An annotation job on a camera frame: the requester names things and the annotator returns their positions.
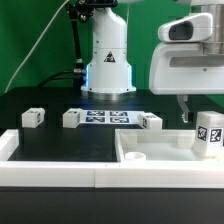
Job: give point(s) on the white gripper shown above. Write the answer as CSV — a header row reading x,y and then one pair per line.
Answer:
x,y
182,69

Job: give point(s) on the white square tabletop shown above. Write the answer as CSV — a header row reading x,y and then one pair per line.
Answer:
x,y
164,149

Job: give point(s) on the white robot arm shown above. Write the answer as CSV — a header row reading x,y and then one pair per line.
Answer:
x,y
108,73

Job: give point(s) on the fiducial marker sheet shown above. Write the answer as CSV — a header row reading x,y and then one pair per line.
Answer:
x,y
109,117

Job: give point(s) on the white U-shaped fence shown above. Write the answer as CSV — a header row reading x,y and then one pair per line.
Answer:
x,y
96,175

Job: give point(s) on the black camera pole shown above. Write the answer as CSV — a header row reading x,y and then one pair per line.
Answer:
x,y
73,16

